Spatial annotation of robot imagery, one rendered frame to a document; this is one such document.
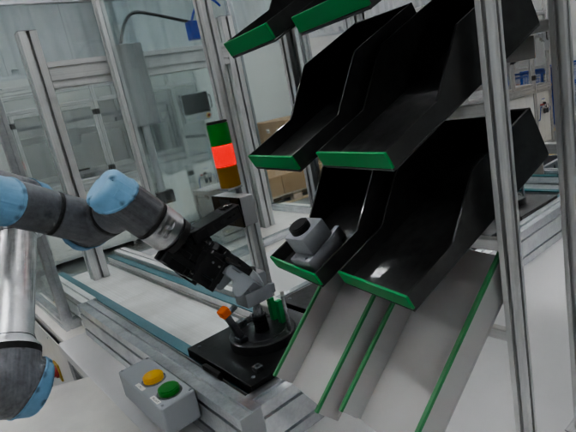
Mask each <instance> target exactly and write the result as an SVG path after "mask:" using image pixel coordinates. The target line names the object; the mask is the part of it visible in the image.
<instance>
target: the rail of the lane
mask: <svg viewBox="0 0 576 432"><path fill-rule="evenodd" d="M86 303H87V304H84V303H81V304H78V305H77V307H78V310H79V312H81V314H80V315H81V319H82V322H83V325H84V327H85V330H86V334H87V336H88V337H90V338H91V339H92V340H93V341H95V342H96V343H97V344H98V345H100V346H101V347H102V348H103V349H104V350H106V351H107V352H108V353H110V354H111V355H112V356H113V357H114V358H116V360H118V362H120V363H121V364H122V365H123V366H125V367H126V368H128V367H129V366H131V365H133V364H135V363H138V362H140V361H141V360H143V359H145V358H146V357H150V358H151V359H152V360H154V362H156V363H158V364H159V365H160V366H162V367H163V368H165V369H166V370H168V371H169V372H171V373H172V374H173V375H174V376H176V377H177V378H178V379H180V380H181V381H183V382H184V383H186V384H187V385H189V386H190V387H192V388H193V389H194V390H195V395H196V398H197V401H198V405H199V407H200V411H201V417H200V418H198V419H197V420H195V421H194V422H193V424H195V425H196V426H197V427H198V428H199V429H201V430H202V431H203V432H267V426H266V422H265V418H264V415H263V411H262V408H261V406H260V405H259V404H257V403H256V402H254V401H253V400H252V399H249V398H248V397H246V396H245V395H243V394H242V393H240V392H238V391H237V390H236V389H234V388H232V387H230V386H229V385H227V384H225V383H224V382H222V380H223V377H222V374H221V372H220V371H218V370H216V369H215V368H213V367H212V366H210V365H208V364H207V363H204V364H203V365H202V368H203V369H202V368H200V367H199V366H197V365H196V364H194V363H192V362H190V360H188V359H186V358H185V357H183V356H181V355H179V354H178V353H176V352H175V351H174V350H172V349H170V348H169V347H167V346H166V345H163V344H162V343H160V342H159V341H158V340H156V339H154V338H153V337H151V336H150V335H148V334H146V333H144V332H143V331H142V330H140V329H139V328H137V327H135V326H133V325H132V324H130V323H129V322H127V321H126V320H124V319H123V318H121V317H120V316H118V315H116V314H114V313H113V312H111V311H110V310H108V309H107V308H105V307H104V306H102V305H100V304H99V303H97V302H95V301H94V300H92V299H91V300H89V301H86Z"/></svg>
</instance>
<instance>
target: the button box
mask: <svg viewBox="0 0 576 432"><path fill-rule="evenodd" d="M154 369H160V370H162V371H163V374H164V378H163V379H162V380H161V381H159V382H157V383H155V384H152V385H145V384H144V383H143V380H142V377H143V376H144V374H146V373H147V372H148V371H151V370H154ZM119 376H120V379H121V382H122V384H123V389H124V392H125V395H126V396H127V397H128V398H129V399H130V400H131V401H132V402H133V403H134V404H135V405H136V406H137V407H138V408H139V409H140V410H141V411H142V412H144V413H145V414H146V415H147V416H148V417H149V418H150V419H151V420H152V421H153V422H154V423H155V424H156V425H157V426H158V427H159V428H160V429H162V430H163V431H164V432H178V431H179V430H180V429H183V428H184V427H186V426H187V425H189V424H191V423H192V422H194V421H195V420H197V419H198V418H200V417H201V411H200V407H199V405H198V401H197V398H196V395H195V390H194V389H193V388H192V387H190V386H189V385H187V384H186V383H184V382H183V381H181V380H180V379H178V378H177V377H176V376H174V375H173V374H172V373H171V372H169V371H168V370H166V369H165V368H163V367H162V366H160V365H159V364H158V363H156V362H154V360H152V359H151V358H150V357H146V358H145V359H143V360H141V361H140V362H138V363H135V364H133V365H131V366H129V367H128V368H126V369H123V370H121V371H120V372H119ZM168 381H177V382H178V383H179V386H180V390H179V391H178V393H176V394H175V395H173V396H171V397H169V398H160V396H159V395H158V388H159V387H160V386H161V385H162V384H164V383H165V382H168Z"/></svg>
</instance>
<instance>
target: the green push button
mask: <svg viewBox="0 0 576 432"><path fill-rule="evenodd" d="M179 390H180V386H179V383H178V382H177V381H168V382H165V383H164V384H162V385H161V386H160V387H159V388H158V395H159V396H160V398H169V397H171V396H173V395H175V394H176V393H178V391H179Z"/></svg>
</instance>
